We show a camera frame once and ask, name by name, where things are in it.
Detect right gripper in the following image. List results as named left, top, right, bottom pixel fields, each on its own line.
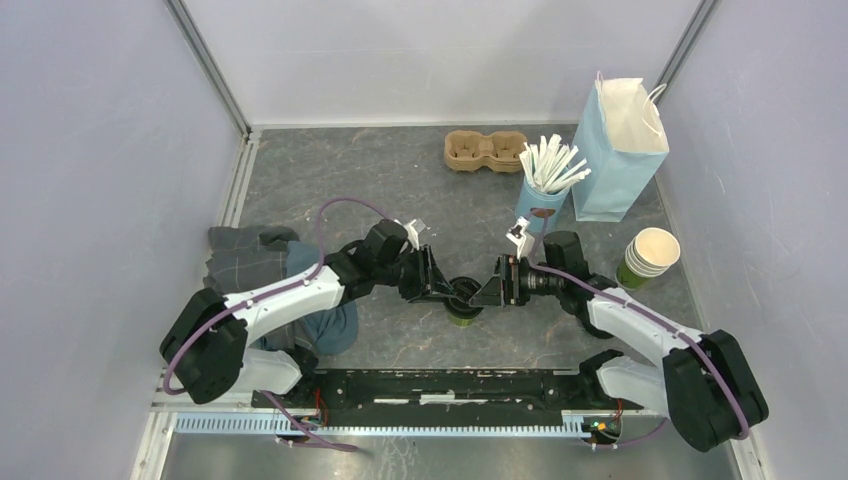
left=469, top=254, right=563, bottom=307

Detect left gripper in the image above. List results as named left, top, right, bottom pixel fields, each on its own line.
left=375, top=245, right=455, bottom=304

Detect black plastic cup lid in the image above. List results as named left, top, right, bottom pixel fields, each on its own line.
left=444, top=276, right=483, bottom=319

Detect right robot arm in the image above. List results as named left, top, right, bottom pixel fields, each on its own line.
left=467, top=230, right=770, bottom=452

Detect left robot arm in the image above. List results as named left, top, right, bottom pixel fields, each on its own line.
left=159, top=219, right=460, bottom=408

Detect stack of black lids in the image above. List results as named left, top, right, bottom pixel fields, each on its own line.
left=580, top=320, right=613, bottom=340

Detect blue straw holder cup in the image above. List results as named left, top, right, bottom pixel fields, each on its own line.
left=515, top=178, right=569, bottom=233

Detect blue cloth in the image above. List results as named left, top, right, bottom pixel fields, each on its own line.
left=252, top=241, right=359, bottom=356

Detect white wrapped straws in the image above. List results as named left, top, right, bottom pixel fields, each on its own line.
left=518, top=134, right=592, bottom=195

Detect brown cardboard cup carrier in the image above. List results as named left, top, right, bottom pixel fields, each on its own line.
left=444, top=130, right=527, bottom=173

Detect stack of green paper cups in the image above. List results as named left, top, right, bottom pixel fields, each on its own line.
left=616, top=227, right=681, bottom=289

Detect grey checked cloth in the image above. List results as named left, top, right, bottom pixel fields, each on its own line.
left=203, top=225, right=313, bottom=352

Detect light blue paper bag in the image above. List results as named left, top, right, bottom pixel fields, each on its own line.
left=571, top=74, right=669, bottom=222

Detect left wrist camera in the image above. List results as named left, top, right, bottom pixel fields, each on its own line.
left=396, top=218, right=427, bottom=250

